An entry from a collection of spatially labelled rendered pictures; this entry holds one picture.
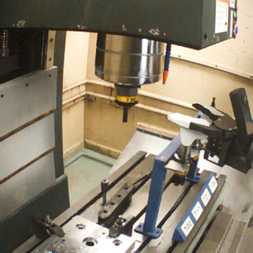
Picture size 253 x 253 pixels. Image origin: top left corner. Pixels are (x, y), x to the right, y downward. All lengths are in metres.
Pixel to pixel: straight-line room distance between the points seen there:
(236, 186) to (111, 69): 1.23
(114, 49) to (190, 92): 1.17
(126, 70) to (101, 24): 0.12
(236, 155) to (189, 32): 0.27
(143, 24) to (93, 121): 1.64
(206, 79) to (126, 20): 1.20
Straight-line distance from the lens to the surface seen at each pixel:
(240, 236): 1.52
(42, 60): 1.20
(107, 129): 2.16
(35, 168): 1.30
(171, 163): 1.01
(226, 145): 0.64
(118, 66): 0.70
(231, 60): 1.71
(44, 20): 0.75
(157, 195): 1.07
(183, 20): 0.57
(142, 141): 1.98
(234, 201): 1.72
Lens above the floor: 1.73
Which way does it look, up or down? 25 degrees down
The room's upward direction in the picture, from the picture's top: 4 degrees clockwise
